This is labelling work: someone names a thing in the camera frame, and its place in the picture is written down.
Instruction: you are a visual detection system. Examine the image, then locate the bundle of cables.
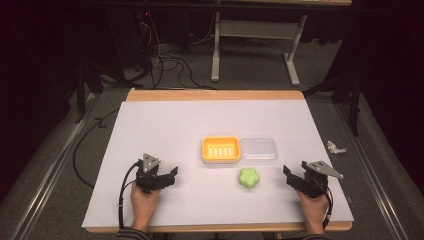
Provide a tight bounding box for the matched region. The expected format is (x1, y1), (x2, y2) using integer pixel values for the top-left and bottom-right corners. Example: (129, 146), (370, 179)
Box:
(134, 11), (218, 92)

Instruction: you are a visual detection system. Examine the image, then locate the black floor cable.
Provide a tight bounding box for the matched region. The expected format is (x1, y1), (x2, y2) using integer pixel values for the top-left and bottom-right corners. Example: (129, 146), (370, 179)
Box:
(72, 109), (118, 190)

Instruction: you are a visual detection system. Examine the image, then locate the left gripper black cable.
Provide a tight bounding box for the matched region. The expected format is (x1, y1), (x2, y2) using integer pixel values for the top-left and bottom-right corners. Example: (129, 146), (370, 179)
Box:
(117, 161), (142, 231)

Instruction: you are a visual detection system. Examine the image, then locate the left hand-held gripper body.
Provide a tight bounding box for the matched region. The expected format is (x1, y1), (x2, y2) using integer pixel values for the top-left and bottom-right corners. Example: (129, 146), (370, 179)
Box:
(134, 152), (171, 195)

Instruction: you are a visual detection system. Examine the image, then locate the white paper sheet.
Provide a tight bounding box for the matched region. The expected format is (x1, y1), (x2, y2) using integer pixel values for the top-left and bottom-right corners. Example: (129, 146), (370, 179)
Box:
(81, 99), (355, 230)

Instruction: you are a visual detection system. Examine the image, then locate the white metal table frame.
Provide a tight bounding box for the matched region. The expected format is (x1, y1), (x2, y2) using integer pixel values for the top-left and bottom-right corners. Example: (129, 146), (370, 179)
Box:
(210, 11), (308, 88)

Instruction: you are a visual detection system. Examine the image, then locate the metal floor rail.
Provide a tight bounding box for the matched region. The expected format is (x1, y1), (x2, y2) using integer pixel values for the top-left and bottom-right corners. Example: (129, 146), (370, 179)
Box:
(9, 93), (98, 240)
(334, 103), (412, 240)

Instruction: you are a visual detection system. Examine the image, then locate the crumpled white paper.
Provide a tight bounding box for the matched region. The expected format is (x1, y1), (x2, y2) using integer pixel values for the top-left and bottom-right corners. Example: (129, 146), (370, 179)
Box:
(326, 140), (348, 155)

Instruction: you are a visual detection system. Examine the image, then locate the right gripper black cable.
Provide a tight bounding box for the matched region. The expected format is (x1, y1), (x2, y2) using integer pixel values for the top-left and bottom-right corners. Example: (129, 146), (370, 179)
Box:
(320, 185), (335, 231)

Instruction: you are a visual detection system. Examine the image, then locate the green flower-shaped soap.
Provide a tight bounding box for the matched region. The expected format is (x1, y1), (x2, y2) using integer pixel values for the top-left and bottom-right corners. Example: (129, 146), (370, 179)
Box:
(237, 166), (261, 190)

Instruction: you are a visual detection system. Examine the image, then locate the person's right hand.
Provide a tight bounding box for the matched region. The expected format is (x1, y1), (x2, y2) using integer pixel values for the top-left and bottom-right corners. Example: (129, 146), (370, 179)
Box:
(297, 190), (330, 235)

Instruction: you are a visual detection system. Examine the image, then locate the orange soap dish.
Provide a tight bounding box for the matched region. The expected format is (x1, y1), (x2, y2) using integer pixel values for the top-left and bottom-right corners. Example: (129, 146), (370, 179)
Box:
(201, 135), (242, 165)

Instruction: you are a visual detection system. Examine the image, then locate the clear plastic lid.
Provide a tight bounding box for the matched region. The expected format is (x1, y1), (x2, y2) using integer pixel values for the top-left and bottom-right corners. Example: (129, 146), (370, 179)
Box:
(239, 137), (279, 165)

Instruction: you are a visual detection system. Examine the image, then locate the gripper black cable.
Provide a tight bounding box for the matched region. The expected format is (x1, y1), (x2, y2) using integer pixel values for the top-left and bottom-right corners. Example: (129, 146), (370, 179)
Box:
(320, 185), (335, 231)
(117, 161), (142, 231)

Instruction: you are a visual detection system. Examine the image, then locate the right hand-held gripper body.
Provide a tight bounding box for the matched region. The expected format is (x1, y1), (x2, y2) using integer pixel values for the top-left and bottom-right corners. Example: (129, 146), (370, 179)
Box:
(299, 160), (345, 199)

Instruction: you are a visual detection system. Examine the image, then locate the black metal stand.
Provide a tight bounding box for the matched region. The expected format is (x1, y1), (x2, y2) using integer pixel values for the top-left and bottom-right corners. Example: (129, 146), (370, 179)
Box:
(73, 63), (105, 125)
(302, 71), (364, 137)

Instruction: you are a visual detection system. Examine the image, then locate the person's left hand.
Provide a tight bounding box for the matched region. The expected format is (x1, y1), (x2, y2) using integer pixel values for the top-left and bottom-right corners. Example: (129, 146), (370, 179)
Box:
(130, 182), (162, 232)

